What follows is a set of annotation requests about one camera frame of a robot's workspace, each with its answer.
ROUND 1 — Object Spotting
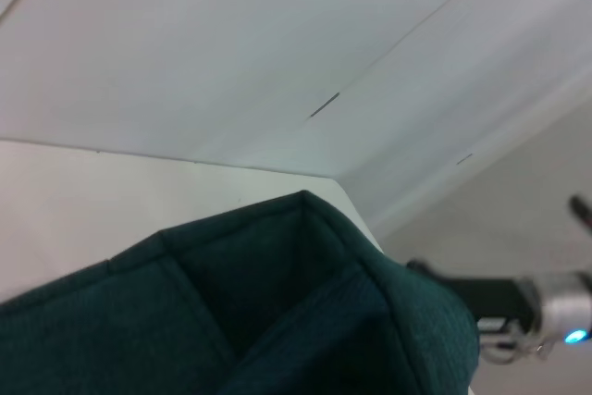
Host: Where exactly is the dark teal insulated lunch bag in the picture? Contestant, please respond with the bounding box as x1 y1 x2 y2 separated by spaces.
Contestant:
0 189 480 395

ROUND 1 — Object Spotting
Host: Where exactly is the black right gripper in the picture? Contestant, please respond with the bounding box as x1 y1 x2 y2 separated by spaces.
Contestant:
405 258 541 336

